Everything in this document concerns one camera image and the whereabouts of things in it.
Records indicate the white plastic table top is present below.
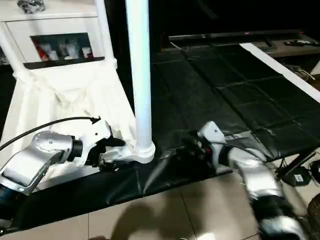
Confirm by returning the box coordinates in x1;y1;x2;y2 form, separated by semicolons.
0;57;157;192

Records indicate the white plastic table leg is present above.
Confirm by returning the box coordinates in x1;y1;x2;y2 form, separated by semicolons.
94;0;119;70
124;0;157;164
0;22;27;77

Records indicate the black work mat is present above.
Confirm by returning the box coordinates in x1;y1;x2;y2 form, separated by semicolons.
0;42;320;232

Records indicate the black metal bar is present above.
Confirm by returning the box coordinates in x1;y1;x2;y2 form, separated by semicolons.
168;29;320;43

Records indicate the white glass-door cabinet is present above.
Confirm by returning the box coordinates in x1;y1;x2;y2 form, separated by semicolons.
0;0;108;66

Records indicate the crumpled silver object on cabinet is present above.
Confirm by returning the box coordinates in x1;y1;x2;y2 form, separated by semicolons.
17;0;46;14

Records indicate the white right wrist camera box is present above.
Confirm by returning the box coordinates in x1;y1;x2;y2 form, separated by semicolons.
197;121;227;167

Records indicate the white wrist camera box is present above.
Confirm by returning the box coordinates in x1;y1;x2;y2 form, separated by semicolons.
74;118;114;167
197;121;227;167

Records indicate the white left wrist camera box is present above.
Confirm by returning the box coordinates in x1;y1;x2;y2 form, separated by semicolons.
74;118;114;167

